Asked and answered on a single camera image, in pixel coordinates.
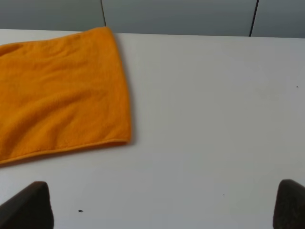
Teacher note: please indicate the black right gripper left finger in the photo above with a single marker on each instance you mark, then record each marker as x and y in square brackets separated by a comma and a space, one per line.
[28, 209]

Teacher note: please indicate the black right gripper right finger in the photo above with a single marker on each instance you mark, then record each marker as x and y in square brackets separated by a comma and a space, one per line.
[289, 210]

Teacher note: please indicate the orange towel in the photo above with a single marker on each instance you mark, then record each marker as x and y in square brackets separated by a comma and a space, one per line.
[62, 95]

